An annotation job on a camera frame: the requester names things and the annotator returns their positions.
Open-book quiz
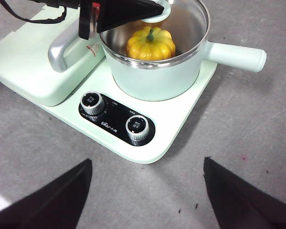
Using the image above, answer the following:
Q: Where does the yellow pumpkin with green stem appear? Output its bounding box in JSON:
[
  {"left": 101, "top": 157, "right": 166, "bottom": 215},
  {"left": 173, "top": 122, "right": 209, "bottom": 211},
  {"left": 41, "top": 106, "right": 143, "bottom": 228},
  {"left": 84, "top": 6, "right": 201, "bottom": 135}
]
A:
[{"left": 126, "top": 26, "right": 176, "bottom": 61}]

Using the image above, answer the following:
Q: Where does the mint green breakfast machine base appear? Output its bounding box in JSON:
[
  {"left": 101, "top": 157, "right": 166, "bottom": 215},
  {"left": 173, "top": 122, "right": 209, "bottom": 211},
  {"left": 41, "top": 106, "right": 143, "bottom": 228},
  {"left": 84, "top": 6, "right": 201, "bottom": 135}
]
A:
[{"left": 41, "top": 59, "right": 219, "bottom": 165}]

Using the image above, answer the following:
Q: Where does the silver control knob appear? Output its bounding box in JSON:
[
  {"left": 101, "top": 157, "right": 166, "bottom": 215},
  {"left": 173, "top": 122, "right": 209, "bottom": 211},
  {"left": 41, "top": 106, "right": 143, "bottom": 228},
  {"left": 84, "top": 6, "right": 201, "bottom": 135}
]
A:
[
  {"left": 80, "top": 91, "right": 106, "bottom": 115},
  {"left": 125, "top": 115, "right": 150, "bottom": 142}
]

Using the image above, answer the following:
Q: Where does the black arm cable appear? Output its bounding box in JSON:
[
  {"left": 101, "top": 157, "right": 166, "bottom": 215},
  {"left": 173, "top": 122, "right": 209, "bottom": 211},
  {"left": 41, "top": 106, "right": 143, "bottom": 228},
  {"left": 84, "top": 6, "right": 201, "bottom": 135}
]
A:
[{"left": 0, "top": 0, "right": 68, "bottom": 24}]

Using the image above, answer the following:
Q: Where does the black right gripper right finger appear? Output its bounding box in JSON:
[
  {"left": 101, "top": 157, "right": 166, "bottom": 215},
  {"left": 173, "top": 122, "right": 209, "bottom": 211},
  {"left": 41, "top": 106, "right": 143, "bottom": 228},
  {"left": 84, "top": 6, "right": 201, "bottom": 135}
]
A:
[{"left": 204, "top": 156, "right": 286, "bottom": 229}]

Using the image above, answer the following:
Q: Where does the glass lid with green knob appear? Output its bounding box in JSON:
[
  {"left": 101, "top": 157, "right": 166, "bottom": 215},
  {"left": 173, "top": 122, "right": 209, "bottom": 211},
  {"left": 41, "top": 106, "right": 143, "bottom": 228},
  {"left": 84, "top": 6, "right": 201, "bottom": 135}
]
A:
[{"left": 99, "top": 0, "right": 211, "bottom": 66}]

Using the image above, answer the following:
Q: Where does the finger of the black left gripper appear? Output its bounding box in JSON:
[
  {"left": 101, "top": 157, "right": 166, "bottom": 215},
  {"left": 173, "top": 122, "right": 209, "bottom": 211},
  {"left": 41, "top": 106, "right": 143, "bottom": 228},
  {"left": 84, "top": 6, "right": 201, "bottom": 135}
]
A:
[{"left": 97, "top": 0, "right": 164, "bottom": 33}]

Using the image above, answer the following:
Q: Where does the mint green steamer pot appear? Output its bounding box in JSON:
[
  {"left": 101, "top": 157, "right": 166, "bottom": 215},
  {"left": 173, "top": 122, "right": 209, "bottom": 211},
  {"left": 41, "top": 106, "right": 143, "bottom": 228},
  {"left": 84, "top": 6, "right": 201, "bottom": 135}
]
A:
[{"left": 100, "top": 23, "right": 267, "bottom": 101}]

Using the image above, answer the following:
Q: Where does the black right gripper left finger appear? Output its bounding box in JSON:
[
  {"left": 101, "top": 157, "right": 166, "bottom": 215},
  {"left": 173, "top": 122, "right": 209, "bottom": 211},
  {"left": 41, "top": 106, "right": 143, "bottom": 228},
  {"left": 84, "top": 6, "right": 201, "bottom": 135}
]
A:
[{"left": 0, "top": 158, "right": 93, "bottom": 229}]

